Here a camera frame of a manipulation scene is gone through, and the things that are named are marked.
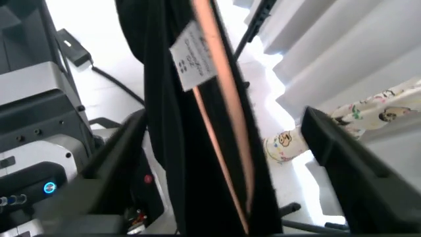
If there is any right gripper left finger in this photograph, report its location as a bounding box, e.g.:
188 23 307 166
32 109 148 236

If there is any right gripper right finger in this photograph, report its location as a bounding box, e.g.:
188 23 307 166
301 105 421 236

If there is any cream printed garment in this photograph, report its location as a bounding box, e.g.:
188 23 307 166
262 77 421 165

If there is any black garment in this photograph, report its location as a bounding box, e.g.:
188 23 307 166
114 0 284 236

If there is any pink clothes hanger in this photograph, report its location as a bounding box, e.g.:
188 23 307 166
190 0 257 235

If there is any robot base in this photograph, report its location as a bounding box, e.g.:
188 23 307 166
0 0 165 236

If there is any black clothes rack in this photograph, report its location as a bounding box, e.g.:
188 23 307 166
232 0 350 235

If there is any black power adapter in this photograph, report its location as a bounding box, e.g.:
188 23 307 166
55 28 93 68

